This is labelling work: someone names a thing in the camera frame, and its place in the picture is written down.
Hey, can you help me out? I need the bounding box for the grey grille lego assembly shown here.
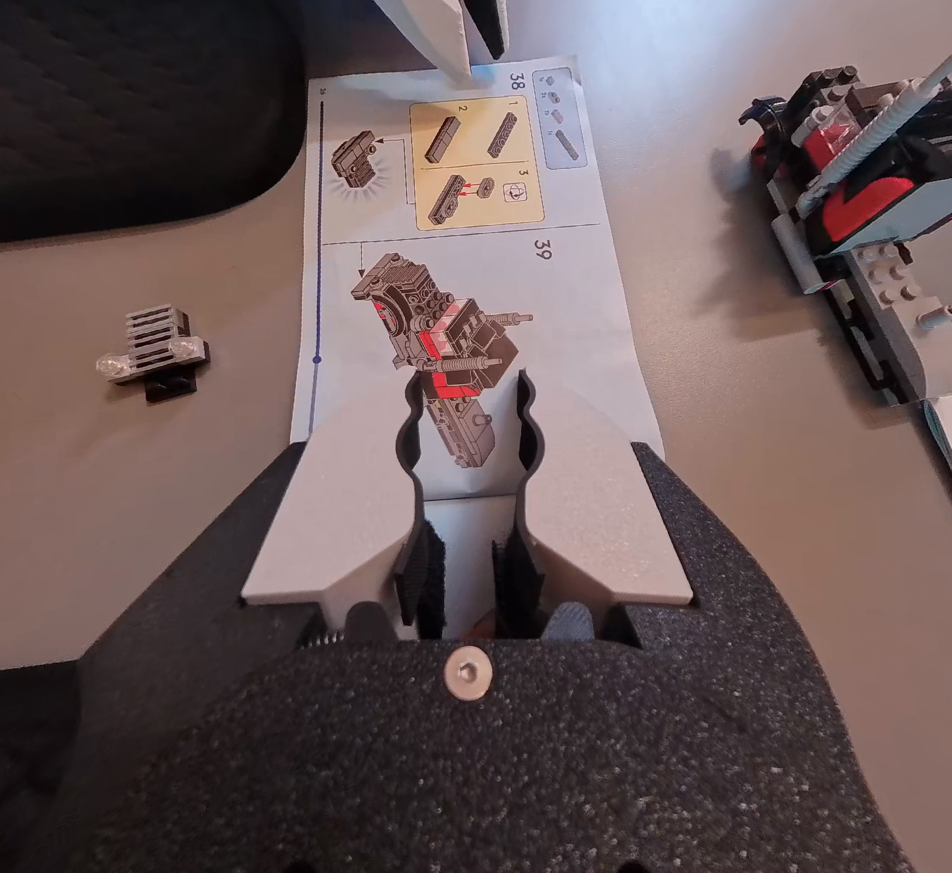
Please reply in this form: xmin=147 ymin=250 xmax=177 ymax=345
xmin=95 ymin=304 xmax=211 ymax=404

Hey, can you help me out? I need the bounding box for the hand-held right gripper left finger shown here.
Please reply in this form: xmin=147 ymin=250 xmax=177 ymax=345
xmin=240 ymin=371 xmax=447 ymax=639

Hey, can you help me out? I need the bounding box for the closed lego instruction booklet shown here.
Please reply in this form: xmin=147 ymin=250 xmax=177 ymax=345
xmin=921 ymin=399 xmax=952 ymax=474

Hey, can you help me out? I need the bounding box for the black quilted office chair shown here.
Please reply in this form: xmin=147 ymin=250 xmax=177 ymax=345
xmin=0 ymin=0 xmax=307 ymax=243

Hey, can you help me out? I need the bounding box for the red black lego vehicle model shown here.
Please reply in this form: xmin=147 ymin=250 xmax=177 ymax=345
xmin=738 ymin=55 xmax=952 ymax=409

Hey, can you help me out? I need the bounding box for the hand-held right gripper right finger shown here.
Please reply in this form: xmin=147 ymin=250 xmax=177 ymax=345
xmin=491 ymin=369 xmax=695 ymax=639

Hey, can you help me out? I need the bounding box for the lego instruction booklet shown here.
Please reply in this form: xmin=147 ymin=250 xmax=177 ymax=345
xmin=289 ymin=55 xmax=665 ymax=502
xmin=921 ymin=399 xmax=952 ymax=474

